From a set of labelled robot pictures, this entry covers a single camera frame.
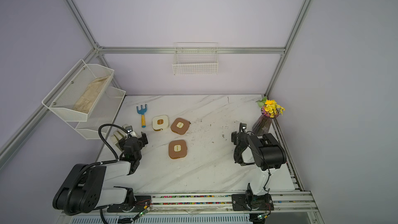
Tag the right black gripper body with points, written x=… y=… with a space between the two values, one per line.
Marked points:
x=239 y=139

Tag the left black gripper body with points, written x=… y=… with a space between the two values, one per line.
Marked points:
x=142 y=141

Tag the cream nail clipper case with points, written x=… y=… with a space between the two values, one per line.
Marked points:
x=160 y=123

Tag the brown case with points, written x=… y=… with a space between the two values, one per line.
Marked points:
x=178 y=149
x=180 y=126

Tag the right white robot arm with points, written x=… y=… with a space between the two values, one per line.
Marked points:
x=266 y=153

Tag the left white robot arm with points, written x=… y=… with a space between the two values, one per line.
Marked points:
x=86 y=187

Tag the dark glass vase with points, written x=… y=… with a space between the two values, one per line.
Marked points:
x=262 y=125

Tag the blue yellow toy rake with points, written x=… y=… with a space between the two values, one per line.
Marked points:
x=141 y=110

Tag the yellow flower bouquet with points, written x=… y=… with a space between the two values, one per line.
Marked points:
x=270 y=108

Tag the white mesh lower shelf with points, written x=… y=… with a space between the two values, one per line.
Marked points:
x=104 y=112

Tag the white mesh shelf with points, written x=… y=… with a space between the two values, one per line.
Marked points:
x=63 y=97
x=104 y=112

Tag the beige cloth glove in shelf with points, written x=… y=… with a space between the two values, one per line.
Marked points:
x=87 y=100

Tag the white mesh upper shelf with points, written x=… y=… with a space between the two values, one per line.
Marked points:
x=63 y=97

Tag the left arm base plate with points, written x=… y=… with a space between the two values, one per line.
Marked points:
x=136 y=205

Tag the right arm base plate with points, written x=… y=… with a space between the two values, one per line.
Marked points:
x=242 y=202

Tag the white wire wall basket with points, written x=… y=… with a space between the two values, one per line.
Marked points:
x=195 y=63

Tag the aluminium frame rail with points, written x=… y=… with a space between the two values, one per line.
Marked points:
x=172 y=50

